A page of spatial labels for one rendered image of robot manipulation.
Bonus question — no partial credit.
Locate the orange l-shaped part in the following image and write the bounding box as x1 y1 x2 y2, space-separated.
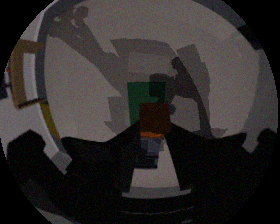
140 103 172 138

